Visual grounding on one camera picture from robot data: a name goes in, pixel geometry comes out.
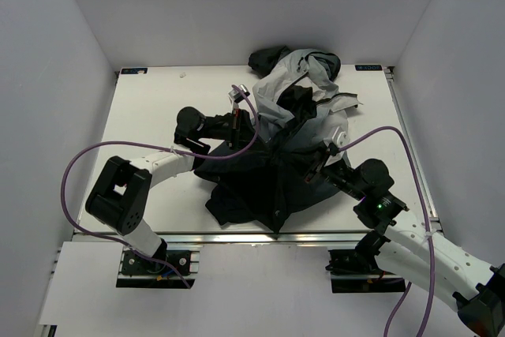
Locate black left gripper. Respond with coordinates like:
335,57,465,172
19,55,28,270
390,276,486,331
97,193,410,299
198,110,271,154

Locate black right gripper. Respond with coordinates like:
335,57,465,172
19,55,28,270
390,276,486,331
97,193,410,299
279,140,366,201

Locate dark navy and grey jacket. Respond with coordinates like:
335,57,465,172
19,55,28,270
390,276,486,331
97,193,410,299
194,46,360,233

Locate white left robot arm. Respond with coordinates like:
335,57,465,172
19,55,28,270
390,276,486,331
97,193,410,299
85,107,260,273

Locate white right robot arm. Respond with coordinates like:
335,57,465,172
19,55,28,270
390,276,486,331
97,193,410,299
305,145,504,336

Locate blue label sticker right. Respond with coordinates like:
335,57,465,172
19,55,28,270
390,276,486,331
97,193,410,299
354,64,383,71

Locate blue label sticker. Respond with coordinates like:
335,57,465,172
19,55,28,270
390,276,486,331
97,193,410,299
354,64,383,71
120,67,148,75

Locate blue label sticker left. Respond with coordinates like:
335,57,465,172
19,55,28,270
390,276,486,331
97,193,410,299
120,67,148,75

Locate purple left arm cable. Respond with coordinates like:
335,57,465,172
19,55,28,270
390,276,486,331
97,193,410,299
62,84,260,289

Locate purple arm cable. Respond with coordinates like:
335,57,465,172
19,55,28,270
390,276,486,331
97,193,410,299
62,84,260,289
335,125,437,336

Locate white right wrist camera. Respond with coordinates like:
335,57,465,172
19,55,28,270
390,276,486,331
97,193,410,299
330,126,350,151

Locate aluminium right side rail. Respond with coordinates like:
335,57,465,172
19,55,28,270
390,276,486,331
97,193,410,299
383,66,443,230

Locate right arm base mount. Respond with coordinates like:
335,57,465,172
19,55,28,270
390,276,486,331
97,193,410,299
325,230,406,294

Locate aluminium front table rail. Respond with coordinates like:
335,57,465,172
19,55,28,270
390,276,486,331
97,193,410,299
160,232,365,245

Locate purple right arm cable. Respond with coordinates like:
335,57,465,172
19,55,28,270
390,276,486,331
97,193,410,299
335,125,437,336

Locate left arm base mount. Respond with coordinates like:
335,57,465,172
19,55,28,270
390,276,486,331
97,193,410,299
116,249,200,290

